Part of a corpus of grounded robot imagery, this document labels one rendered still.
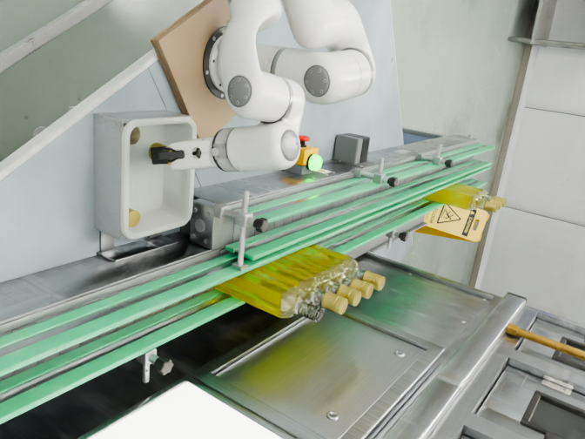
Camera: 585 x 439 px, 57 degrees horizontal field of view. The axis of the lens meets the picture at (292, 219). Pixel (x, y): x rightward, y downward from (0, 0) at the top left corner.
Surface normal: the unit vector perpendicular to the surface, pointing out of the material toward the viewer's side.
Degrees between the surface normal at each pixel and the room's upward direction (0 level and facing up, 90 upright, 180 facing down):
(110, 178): 90
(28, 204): 0
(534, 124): 90
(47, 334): 90
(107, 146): 90
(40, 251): 0
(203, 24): 0
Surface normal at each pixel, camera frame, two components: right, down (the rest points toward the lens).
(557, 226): -0.58, 0.19
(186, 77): 0.81, 0.26
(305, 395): 0.11, -0.94
